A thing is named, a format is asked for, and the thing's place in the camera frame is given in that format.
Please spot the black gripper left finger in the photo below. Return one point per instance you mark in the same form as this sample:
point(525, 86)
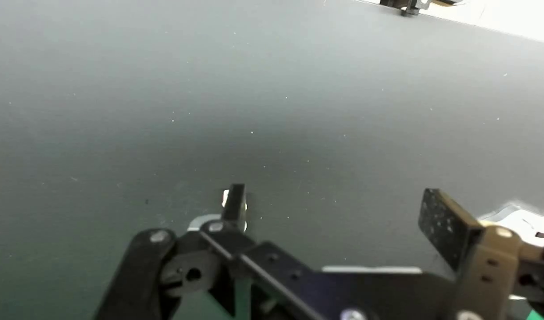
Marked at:
point(248, 280)

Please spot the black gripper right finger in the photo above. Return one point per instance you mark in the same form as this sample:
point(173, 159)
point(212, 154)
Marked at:
point(491, 262)

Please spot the dark object at table edge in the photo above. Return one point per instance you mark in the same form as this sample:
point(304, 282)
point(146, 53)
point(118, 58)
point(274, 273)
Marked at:
point(408, 8)

